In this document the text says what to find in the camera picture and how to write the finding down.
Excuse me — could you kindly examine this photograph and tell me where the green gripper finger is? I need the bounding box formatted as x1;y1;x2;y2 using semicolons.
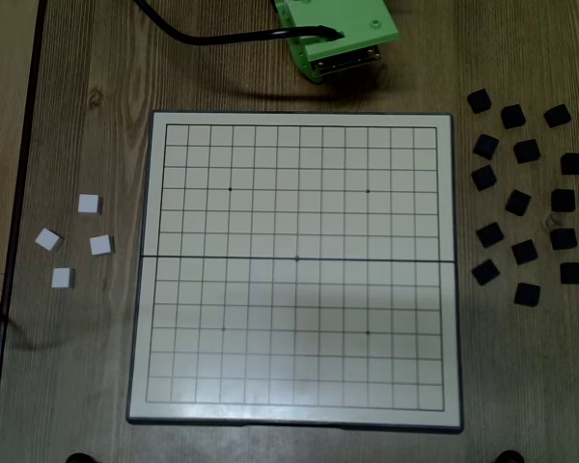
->
287;37;328;86

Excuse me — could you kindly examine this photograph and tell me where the white folding go board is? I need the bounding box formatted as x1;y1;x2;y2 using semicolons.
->
124;110;464;434

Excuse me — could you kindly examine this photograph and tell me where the black camera cable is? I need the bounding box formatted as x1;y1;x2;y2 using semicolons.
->
133;0;345;47

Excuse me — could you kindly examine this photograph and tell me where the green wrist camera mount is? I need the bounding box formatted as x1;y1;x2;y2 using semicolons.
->
273;0;400;77

